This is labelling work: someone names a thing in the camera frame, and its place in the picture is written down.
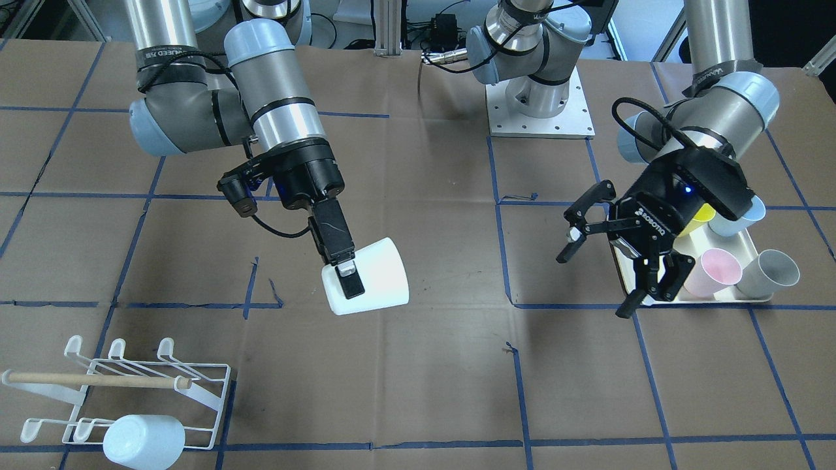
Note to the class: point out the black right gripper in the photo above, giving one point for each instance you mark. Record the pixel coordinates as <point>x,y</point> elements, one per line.
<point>308,175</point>

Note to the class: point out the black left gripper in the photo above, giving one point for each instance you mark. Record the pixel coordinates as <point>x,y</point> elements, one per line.
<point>655,213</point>

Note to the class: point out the cream white plastic cup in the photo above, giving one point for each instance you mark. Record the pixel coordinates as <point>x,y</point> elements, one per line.
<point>384,279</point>

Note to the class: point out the light blue plastic cup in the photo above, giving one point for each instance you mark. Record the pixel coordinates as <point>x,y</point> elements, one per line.
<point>144,441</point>

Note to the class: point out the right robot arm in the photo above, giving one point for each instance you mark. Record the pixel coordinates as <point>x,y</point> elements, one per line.
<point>193,102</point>

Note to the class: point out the yellow plastic cup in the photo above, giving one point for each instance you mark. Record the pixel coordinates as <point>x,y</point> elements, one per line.
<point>705,214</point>

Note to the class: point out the pink plastic cup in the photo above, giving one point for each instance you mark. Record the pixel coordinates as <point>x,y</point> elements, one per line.
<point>715,270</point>

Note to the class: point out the grey plastic cup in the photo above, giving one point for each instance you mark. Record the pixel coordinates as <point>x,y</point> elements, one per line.
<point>770,272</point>

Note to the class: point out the cream plastic tray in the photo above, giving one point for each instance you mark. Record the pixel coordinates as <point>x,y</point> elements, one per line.
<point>740,245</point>

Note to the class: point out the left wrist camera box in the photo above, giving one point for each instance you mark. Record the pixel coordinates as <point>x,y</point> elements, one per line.
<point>717,179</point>

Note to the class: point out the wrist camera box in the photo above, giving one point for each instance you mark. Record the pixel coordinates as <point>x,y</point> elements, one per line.
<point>717,179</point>
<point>238,184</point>

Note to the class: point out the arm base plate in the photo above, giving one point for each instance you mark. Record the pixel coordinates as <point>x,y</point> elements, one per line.
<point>523,108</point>

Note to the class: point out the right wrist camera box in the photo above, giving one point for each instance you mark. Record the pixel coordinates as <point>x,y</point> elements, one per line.
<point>238,184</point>

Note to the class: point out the white wire cup rack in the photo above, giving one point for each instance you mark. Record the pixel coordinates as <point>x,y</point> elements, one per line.
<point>206,384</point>

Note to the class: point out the aluminium frame post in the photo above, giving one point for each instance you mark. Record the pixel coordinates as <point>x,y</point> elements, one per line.
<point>388,22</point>

